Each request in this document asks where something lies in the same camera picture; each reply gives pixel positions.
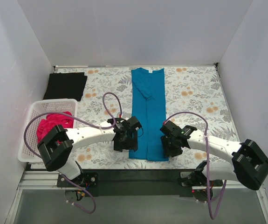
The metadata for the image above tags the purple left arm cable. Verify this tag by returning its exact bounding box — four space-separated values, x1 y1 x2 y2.
23 92 123 214

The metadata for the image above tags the blue t shirt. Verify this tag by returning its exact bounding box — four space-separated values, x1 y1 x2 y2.
129 68 169 161

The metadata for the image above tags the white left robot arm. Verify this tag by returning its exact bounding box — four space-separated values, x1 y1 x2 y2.
37 116 143 187

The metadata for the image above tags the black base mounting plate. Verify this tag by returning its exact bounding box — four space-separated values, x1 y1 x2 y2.
56 168 224 198

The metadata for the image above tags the aluminium frame rail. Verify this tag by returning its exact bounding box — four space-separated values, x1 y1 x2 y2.
18 169 268 224

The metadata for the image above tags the floral patterned tablecloth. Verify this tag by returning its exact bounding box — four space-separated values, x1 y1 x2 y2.
55 66 240 169

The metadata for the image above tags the folded black t shirt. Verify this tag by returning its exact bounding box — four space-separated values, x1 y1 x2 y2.
43 72 88 101

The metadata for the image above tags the crumpled pink t shirt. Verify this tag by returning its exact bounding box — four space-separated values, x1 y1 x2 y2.
36 113 74 143

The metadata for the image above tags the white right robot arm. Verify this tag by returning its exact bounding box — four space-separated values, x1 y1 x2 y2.
160 121 268 190

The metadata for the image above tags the white plastic laundry basket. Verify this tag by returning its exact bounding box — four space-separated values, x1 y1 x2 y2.
18 98 78 163

